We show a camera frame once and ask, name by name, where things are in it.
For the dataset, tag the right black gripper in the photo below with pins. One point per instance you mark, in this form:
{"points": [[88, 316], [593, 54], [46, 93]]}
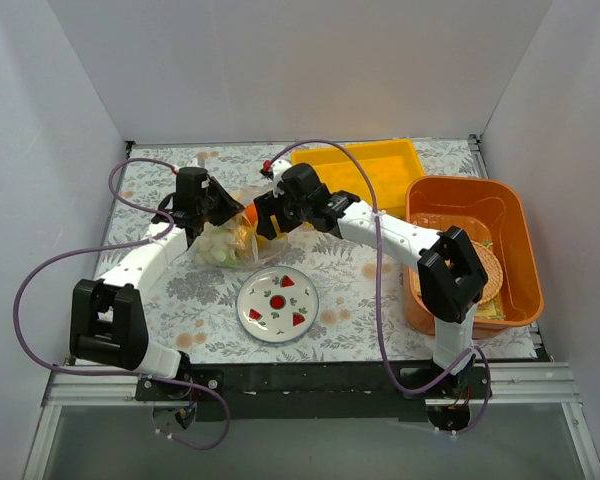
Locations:
{"points": [[269, 215]]}

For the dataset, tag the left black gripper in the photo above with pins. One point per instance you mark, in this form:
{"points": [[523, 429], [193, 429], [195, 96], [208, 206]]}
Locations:
{"points": [[215, 201]]}

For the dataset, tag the clear zip top bag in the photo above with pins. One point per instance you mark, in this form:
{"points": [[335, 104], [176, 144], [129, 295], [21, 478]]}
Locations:
{"points": [[232, 245]]}

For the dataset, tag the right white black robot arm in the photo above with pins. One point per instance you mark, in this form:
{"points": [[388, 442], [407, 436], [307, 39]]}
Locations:
{"points": [[451, 275]]}

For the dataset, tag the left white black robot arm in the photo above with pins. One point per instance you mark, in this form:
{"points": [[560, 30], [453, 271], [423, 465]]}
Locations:
{"points": [[108, 324]]}

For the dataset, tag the fake orange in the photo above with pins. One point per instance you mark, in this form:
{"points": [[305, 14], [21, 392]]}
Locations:
{"points": [[251, 214]]}

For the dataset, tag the smooth fake yellow lemon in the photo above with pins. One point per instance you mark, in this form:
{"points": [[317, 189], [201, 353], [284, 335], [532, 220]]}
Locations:
{"points": [[261, 242]]}

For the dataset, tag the floral pattern table mat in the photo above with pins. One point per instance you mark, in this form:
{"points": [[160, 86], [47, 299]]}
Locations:
{"points": [[192, 307]]}

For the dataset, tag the watermelon pattern ceramic plate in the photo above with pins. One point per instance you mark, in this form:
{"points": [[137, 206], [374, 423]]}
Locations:
{"points": [[277, 304]]}

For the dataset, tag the yellow plastic tray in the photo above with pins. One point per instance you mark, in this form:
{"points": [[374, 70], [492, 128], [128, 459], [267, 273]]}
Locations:
{"points": [[389, 167]]}

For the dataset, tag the orange plastic tub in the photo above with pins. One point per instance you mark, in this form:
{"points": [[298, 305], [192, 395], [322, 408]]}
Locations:
{"points": [[490, 213]]}

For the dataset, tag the round woven bamboo basket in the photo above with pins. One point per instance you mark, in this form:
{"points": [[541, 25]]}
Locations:
{"points": [[494, 271]]}

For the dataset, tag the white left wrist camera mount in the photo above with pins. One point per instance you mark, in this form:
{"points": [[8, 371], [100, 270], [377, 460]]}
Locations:
{"points": [[193, 168]]}

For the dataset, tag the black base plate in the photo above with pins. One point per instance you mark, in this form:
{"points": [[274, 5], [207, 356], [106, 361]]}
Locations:
{"points": [[317, 390]]}

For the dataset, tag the aluminium frame rail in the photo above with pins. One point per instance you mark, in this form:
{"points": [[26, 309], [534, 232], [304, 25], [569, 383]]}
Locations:
{"points": [[458, 418]]}

